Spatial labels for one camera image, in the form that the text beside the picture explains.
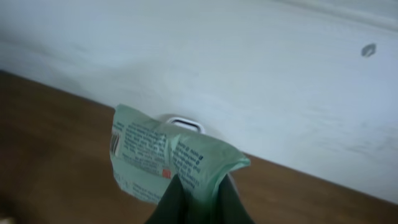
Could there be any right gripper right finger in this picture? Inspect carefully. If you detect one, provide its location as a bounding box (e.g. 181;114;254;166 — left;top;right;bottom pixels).
216;174;254;224

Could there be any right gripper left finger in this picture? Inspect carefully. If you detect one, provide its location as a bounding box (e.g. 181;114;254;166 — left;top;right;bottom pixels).
145;175;187;224

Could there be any teal wipes packet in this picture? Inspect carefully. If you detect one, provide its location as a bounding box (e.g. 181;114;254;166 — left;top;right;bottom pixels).
109;105;250;210

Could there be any white barcode scanner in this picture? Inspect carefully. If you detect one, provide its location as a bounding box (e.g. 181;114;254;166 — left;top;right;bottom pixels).
167;116;205;134

